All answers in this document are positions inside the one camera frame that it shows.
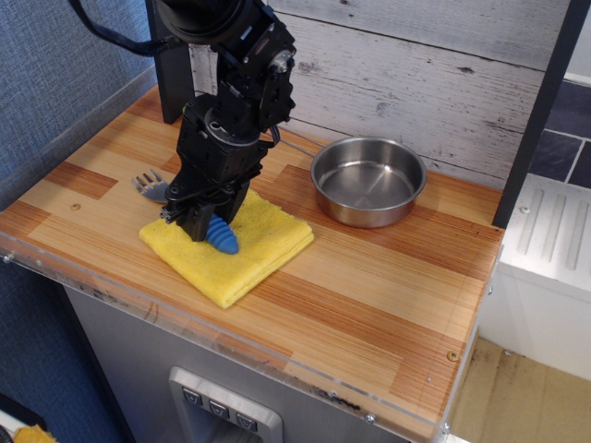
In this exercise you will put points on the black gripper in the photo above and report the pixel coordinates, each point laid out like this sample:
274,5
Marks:
216,169

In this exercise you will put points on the blue handled metal spork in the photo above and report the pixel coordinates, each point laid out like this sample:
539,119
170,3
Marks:
219,234

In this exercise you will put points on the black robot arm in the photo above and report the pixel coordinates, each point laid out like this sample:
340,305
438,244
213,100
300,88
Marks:
255,57

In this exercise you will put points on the clear acrylic table edge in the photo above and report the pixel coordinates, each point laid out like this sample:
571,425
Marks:
375,324

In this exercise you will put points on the yellow folded cloth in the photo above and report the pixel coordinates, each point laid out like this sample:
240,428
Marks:
267,238

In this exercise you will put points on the stainless steel pan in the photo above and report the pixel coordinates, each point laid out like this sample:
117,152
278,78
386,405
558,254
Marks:
358,182

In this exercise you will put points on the silver toy cabinet front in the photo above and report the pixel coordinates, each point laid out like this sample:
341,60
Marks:
231,376

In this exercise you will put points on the yellow black object on floor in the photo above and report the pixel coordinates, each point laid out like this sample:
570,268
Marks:
14,430

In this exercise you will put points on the white radiator cover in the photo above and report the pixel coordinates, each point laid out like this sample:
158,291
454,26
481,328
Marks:
538,302

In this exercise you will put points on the black left frame post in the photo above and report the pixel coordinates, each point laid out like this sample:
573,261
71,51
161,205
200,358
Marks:
173,69

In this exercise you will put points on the black frame post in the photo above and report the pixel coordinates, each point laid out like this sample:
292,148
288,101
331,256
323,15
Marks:
173,69
561,55

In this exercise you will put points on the black right frame post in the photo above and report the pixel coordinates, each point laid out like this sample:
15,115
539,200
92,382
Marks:
561,55

